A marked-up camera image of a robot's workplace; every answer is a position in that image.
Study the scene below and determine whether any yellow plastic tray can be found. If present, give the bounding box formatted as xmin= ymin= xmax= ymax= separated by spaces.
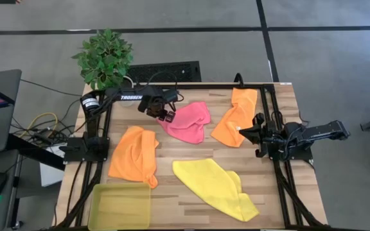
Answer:
xmin=87 ymin=182 xmax=152 ymax=231

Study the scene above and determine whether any yellow cable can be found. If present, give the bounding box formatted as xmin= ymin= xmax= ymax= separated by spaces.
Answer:
xmin=19 ymin=112 xmax=59 ymax=139

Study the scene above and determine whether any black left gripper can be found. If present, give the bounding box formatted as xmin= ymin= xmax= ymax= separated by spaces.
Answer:
xmin=137 ymin=92 xmax=177 ymax=123

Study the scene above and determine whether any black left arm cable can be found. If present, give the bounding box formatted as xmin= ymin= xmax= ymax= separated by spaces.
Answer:
xmin=143 ymin=70 xmax=180 ymax=97

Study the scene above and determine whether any black mesh crate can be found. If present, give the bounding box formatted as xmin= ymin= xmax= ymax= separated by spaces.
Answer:
xmin=127 ymin=60 xmax=202 ymax=83

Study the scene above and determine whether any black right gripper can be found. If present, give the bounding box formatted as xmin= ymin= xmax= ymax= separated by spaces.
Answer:
xmin=238 ymin=112 xmax=281 ymax=158

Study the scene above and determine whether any black aluminium table frame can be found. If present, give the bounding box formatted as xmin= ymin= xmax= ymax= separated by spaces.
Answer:
xmin=56 ymin=82 xmax=327 ymax=231

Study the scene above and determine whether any pink microfiber towel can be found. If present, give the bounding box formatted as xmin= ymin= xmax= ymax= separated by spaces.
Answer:
xmin=157 ymin=101 xmax=211 ymax=144

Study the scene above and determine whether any yellow microfiber towel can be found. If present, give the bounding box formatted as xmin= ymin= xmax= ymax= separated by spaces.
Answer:
xmin=172 ymin=158 xmax=260 ymax=223

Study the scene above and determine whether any white box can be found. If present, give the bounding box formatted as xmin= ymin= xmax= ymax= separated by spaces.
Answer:
xmin=39 ymin=144 xmax=66 ymax=187

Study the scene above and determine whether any orange microfiber towel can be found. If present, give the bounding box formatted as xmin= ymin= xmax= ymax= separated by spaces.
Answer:
xmin=107 ymin=125 xmax=160 ymax=189
xmin=210 ymin=87 xmax=259 ymax=148

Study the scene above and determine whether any green leafy plant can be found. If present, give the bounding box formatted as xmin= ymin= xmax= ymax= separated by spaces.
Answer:
xmin=71 ymin=28 xmax=134 ymax=91

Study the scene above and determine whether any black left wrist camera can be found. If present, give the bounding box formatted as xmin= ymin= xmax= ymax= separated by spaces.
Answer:
xmin=164 ymin=89 xmax=180 ymax=103

